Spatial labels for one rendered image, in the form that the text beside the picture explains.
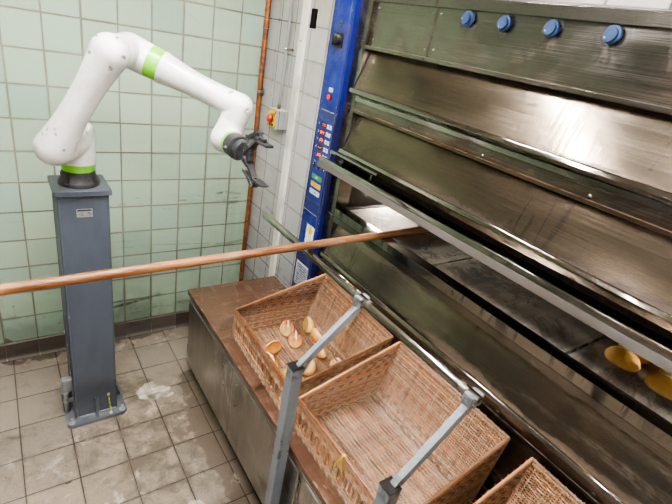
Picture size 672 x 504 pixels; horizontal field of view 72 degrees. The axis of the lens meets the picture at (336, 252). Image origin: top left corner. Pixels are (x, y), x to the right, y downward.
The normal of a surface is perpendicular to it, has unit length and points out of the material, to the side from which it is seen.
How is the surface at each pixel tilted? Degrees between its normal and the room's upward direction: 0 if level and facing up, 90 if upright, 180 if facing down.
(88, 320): 90
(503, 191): 70
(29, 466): 0
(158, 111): 90
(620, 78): 90
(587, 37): 90
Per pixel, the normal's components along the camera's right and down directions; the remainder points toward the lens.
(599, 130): -0.71, -0.20
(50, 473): 0.18, -0.89
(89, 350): 0.56, 0.44
